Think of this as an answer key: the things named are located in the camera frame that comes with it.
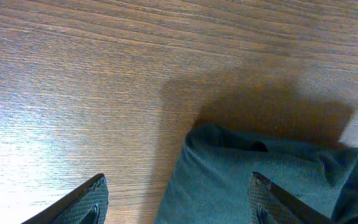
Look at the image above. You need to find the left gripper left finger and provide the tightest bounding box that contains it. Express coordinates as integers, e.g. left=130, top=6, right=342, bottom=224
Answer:
left=24, top=174, right=109, bottom=224

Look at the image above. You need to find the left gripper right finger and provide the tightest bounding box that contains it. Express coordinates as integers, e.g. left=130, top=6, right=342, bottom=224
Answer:
left=248, top=172, right=333, bottom=224

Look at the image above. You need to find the black Nike t-shirt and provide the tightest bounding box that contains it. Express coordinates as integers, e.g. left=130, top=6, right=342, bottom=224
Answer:
left=155, top=124, right=358, bottom=223

